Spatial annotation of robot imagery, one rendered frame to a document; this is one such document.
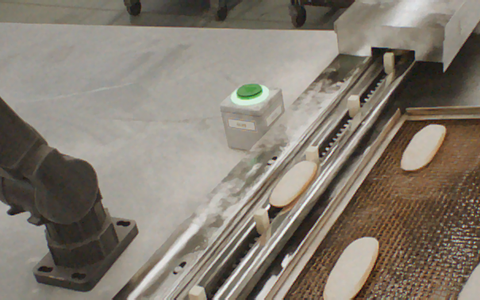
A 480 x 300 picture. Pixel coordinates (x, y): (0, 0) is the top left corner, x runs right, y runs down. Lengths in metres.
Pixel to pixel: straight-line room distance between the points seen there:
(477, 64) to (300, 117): 0.33
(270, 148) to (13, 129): 0.35
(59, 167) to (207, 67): 0.58
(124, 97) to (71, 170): 0.50
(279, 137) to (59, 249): 0.33
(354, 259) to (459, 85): 0.52
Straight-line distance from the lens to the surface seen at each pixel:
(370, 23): 1.17
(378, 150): 0.90
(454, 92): 1.16
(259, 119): 1.02
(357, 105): 1.06
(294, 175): 0.93
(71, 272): 0.91
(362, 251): 0.72
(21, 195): 0.85
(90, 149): 1.18
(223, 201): 0.90
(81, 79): 1.43
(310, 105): 1.07
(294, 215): 0.86
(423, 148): 0.87
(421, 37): 1.15
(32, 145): 0.82
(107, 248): 0.92
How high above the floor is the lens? 1.39
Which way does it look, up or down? 32 degrees down
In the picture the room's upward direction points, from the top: 11 degrees counter-clockwise
